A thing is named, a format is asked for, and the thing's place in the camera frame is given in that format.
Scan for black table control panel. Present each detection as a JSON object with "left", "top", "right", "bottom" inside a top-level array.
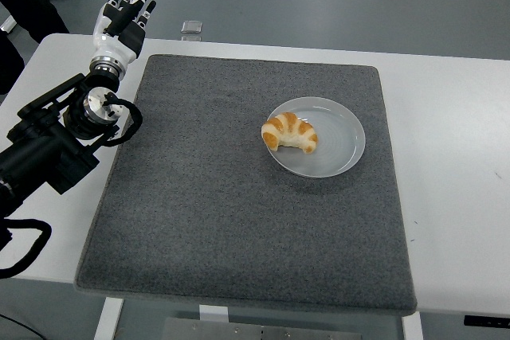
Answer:
[{"left": 464, "top": 315, "right": 510, "bottom": 327}]

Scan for person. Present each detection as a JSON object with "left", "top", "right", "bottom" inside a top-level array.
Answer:
[{"left": 0, "top": 0, "right": 71, "bottom": 45}]

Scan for croissant bread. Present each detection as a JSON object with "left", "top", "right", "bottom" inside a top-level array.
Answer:
[{"left": 261, "top": 111, "right": 319, "bottom": 154}]

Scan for grey metal plate with screws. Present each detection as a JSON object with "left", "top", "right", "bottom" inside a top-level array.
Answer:
[{"left": 163, "top": 317, "right": 364, "bottom": 340}]

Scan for thin black floor cable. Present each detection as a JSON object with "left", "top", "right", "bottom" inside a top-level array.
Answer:
[{"left": 0, "top": 311, "right": 43, "bottom": 340}]

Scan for black rounded bulky object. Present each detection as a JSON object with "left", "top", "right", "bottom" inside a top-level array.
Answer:
[{"left": 0, "top": 32, "right": 26, "bottom": 95}]

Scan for grey felt mat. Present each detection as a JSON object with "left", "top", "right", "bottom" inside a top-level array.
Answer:
[{"left": 73, "top": 53, "right": 418, "bottom": 314}]

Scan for pale grey round plate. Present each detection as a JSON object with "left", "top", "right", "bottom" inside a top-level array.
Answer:
[{"left": 264, "top": 96, "right": 367, "bottom": 178}]

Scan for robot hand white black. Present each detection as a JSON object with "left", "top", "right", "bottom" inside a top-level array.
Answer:
[{"left": 92, "top": 0, "right": 159, "bottom": 65}]

